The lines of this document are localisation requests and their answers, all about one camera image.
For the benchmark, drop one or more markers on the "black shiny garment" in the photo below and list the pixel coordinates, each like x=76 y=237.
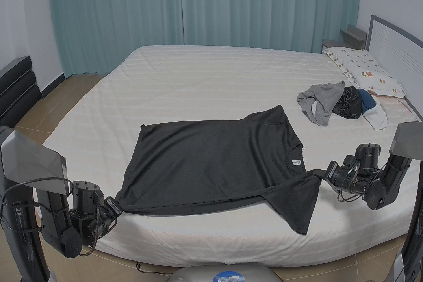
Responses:
x=348 y=104

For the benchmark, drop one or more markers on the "dark blue garment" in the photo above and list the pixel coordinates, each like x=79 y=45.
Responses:
x=368 y=100

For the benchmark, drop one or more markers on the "white printed pillow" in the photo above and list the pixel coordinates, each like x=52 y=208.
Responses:
x=366 y=72

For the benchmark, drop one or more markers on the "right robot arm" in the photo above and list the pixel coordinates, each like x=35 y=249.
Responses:
x=406 y=142

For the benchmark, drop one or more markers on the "black T-shirt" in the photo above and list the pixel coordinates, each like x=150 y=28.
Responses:
x=214 y=168

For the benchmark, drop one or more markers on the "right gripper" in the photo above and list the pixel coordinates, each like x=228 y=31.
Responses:
x=335 y=175

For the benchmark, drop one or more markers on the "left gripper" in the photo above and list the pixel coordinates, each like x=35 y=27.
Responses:
x=114 y=208

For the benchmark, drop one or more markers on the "grey garment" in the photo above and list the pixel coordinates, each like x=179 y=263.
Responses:
x=325 y=99

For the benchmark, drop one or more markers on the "white garment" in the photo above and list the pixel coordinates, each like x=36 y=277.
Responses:
x=376 y=118

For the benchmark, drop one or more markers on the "grey bedside table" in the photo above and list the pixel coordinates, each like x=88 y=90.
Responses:
x=355 y=32

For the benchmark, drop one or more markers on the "black chest of drawers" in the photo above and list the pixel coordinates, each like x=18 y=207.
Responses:
x=16 y=89

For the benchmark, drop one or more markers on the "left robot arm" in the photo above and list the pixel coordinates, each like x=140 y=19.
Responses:
x=29 y=165

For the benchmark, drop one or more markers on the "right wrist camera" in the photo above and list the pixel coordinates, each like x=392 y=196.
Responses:
x=349 y=162

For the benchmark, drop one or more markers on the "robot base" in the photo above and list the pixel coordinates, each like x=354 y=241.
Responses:
x=224 y=274

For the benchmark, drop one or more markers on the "bed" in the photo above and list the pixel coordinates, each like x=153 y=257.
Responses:
x=214 y=82

